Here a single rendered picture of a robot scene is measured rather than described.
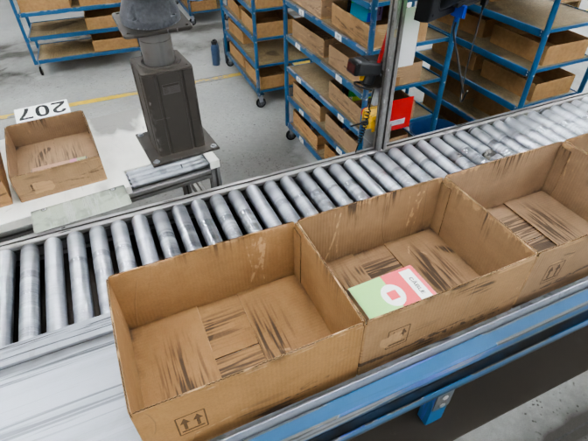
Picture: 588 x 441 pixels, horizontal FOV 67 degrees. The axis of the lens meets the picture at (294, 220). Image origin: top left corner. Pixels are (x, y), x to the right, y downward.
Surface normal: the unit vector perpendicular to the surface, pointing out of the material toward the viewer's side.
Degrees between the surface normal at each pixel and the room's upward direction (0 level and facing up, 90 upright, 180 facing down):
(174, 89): 90
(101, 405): 0
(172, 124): 90
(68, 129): 89
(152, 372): 0
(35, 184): 91
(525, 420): 0
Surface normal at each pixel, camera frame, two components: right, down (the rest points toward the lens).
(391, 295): -0.01, -0.76
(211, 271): 0.41, 0.59
